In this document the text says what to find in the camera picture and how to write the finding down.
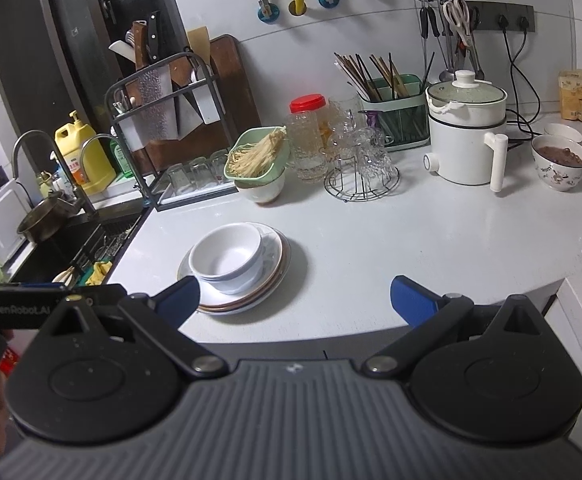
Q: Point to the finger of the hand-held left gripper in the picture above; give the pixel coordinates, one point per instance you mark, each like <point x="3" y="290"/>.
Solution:
<point x="108" y="295"/>

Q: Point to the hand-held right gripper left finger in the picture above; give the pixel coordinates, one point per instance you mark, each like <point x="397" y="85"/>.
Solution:
<point x="181" y="300"/>

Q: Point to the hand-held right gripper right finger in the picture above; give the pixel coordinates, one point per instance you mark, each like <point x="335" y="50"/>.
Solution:
<point x="411" y="300"/>

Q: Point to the grey floral plate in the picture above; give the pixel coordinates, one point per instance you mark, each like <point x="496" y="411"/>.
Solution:
<point x="272" y="247"/>
<point x="236" y="306"/>

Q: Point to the pink rose plate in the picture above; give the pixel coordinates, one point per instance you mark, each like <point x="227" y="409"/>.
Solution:
<point x="243" y="311"/>

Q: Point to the plain white bowl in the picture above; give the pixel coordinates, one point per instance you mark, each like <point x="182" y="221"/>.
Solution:
<point x="226" y="252"/>

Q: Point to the yellow cloth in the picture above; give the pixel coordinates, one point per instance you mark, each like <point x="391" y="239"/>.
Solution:
<point x="100" y="272"/>

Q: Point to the white ceramic bowl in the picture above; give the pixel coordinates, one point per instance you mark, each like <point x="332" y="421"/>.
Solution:
<point x="66" y="276"/>

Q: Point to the black sink drain rack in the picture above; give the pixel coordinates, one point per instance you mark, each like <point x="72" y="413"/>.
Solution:
<point x="106" y="247"/>

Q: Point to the black kitchen sink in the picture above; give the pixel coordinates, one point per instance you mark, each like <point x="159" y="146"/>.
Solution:
<point x="56" y="255"/>

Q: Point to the dark metal pot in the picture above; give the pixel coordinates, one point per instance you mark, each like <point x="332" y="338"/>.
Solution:
<point x="46" y="220"/>

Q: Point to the white drip tray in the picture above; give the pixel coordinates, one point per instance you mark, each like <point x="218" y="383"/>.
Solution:
<point x="191" y="197"/>

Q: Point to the tall bronze faucet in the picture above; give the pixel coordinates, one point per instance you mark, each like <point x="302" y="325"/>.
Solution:
<point x="83" y="195"/>

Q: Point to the clear drinking glass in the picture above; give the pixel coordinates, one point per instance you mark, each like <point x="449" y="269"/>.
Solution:
<point x="219" y="165"/>
<point x="177" y="177"/>
<point x="199" y="172"/>

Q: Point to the chrome faucet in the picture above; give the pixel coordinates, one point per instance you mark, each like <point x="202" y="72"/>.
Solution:
<point x="138" y="175"/>

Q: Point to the green dish soap bottle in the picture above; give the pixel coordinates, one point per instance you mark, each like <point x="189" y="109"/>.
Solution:
<point x="121" y="160"/>

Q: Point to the white footed bowl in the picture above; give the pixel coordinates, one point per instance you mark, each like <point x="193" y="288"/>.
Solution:
<point x="263" y="190"/>

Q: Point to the yellow detergent bottle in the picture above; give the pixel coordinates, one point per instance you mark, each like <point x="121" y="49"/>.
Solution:
<point x="83" y="155"/>

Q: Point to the dried noodles bundle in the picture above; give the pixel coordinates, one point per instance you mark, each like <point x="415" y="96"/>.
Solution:
<point x="256" y="157"/>

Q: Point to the white utensil cup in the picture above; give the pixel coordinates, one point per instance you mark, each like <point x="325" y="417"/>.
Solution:
<point x="207" y="105"/>
<point x="131" y="135"/>

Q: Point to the white electric pot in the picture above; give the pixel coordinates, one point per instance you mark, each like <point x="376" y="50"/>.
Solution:
<point x="463" y="145"/>

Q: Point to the green colander basket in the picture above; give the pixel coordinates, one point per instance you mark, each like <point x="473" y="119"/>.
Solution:
<point x="271" y="160"/>

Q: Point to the green chopstick holder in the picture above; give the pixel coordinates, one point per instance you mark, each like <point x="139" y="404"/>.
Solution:
<point x="406" y="125"/>

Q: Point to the purple plastic item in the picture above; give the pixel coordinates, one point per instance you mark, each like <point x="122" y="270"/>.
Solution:
<point x="372" y="120"/>

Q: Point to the smooth steel cleaver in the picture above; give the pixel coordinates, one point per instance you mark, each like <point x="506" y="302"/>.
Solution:
<point x="188" y="115"/>

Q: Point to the black dish rack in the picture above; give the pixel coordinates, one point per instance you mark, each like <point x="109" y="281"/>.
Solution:
<point x="110" y="105"/>

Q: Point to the textured steel cleaver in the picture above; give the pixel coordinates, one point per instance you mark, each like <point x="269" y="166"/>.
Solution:
<point x="156" y="105"/>

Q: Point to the patterned bowl brown food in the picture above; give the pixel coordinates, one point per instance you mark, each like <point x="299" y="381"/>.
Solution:
<point x="561" y="170"/>

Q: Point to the clear jar red lid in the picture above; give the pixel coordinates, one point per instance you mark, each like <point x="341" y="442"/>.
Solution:
<point x="308" y="130"/>

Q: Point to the wooden cutting board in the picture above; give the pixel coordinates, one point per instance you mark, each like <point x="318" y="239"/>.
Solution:
<point x="236" y="90"/>

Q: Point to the white shallow bowl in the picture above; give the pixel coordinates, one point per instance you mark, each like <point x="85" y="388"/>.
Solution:
<point x="563" y="132"/>

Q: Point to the bundle of chopsticks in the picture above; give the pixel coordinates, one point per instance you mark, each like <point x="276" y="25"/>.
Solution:
<point x="371" y="72"/>

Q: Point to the wooden spatula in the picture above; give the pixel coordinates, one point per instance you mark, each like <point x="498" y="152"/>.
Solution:
<point x="200" y="45"/>

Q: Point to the yellow snack packet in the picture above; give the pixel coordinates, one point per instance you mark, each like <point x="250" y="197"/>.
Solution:
<point x="575" y="95"/>

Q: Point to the dark window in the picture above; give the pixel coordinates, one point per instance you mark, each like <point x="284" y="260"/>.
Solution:
<point x="71" y="35"/>

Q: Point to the metal utensil hook stand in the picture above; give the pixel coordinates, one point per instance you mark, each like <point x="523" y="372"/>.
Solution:
<point x="438" y="20"/>

